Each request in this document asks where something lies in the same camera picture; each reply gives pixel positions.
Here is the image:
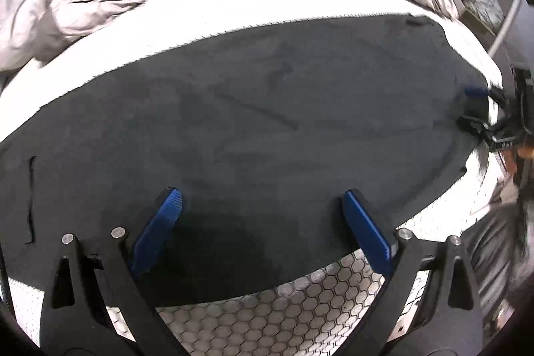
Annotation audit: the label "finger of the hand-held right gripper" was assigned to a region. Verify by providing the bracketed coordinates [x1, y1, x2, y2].
[457, 114, 501, 140]
[465, 85, 507, 106]

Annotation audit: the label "white pole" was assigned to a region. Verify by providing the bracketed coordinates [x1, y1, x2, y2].
[488, 0, 524, 56]

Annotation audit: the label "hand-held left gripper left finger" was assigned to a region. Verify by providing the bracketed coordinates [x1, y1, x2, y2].
[39, 186, 188, 356]

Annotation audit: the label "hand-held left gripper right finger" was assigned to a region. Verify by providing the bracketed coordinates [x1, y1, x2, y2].
[341, 189, 485, 356]

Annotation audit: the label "person's right forearm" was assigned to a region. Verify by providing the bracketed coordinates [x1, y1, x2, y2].
[463, 139, 534, 323]

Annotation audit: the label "white patterned mattress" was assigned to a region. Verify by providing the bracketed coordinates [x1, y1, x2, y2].
[0, 0, 505, 356]

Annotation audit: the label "black pants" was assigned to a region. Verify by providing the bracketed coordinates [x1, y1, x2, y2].
[0, 15, 487, 309]

